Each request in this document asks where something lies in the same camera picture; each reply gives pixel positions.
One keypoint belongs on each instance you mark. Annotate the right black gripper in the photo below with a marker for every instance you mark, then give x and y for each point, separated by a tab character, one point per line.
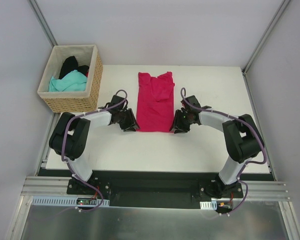
179	121

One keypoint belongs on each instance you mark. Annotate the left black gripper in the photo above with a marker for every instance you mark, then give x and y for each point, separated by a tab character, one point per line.
128	119

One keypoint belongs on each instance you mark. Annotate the pink t shirt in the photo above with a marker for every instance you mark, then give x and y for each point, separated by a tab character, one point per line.
155	104

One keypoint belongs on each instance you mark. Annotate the wicker laundry basket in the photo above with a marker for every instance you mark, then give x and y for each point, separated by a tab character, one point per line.
77	101

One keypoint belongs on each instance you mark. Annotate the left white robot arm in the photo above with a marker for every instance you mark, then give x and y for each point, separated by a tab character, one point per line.
70	135

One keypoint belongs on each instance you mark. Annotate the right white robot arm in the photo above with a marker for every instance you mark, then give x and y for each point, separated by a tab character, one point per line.
242	139

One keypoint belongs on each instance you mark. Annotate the teal t shirt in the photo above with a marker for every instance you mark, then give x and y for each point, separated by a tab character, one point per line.
73	81

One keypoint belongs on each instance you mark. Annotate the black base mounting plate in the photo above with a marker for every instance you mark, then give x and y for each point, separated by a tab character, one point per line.
150	189

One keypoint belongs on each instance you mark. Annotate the black t shirt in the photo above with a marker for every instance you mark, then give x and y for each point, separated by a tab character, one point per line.
71	64

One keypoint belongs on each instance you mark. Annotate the right aluminium frame post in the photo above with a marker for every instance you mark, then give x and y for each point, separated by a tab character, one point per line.
266	35

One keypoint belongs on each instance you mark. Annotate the aluminium frame post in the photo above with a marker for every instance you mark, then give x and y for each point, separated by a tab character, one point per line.
42	22
266	35

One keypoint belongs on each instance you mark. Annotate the right slotted cable duct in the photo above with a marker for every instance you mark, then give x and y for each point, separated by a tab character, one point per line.
212	205

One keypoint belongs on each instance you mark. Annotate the slotted cable duct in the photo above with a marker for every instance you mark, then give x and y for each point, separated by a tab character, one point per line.
69	201
212	205

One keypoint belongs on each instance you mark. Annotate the aluminium front rail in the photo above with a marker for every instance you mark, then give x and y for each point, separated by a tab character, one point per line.
258	190

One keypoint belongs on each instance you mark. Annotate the left slotted cable duct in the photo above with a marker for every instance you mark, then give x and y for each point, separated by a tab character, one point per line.
69	201

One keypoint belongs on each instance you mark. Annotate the left aluminium frame post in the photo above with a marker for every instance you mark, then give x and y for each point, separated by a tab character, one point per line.
42	22

